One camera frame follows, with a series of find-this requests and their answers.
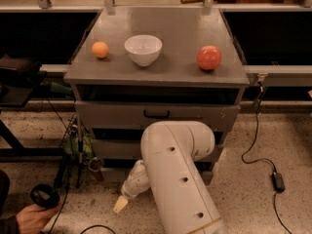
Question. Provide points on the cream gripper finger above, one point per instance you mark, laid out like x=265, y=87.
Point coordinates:
x=120, y=204

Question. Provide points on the grey bottom drawer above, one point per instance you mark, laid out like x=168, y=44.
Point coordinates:
x=117, y=170

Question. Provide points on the grey drawer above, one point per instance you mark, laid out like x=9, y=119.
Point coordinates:
x=135, y=107
x=120, y=148
x=117, y=170

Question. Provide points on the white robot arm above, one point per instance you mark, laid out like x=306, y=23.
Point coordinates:
x=169, y=150

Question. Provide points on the grey middle drawer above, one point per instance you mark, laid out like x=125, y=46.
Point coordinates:
x=120, y=148

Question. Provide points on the grey top drawer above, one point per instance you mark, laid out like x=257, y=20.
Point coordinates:
x=135, y=107

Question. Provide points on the grey wooden drawer cabinet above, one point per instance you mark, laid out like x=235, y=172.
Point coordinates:
x=183, y=32

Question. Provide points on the person's hand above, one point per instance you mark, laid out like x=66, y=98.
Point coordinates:
x=33, y=219

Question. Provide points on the small round cup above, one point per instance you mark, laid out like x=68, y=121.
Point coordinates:
x=95, y=166

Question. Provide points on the black tripod legs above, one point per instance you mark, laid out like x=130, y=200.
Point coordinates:
x=72, y=149

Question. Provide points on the white ceramic bowl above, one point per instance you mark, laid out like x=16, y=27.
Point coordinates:
x=143, y=50

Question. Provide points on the small orange fruit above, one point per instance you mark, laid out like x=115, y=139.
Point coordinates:
x=100, y=50

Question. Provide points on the red apple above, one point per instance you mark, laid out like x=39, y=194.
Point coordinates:
x=209, y=58

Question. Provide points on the wooden stick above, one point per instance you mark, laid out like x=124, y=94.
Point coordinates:
x=196, y=1

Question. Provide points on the black power adapter with cable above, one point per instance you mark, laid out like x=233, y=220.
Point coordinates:
x=276, y=177

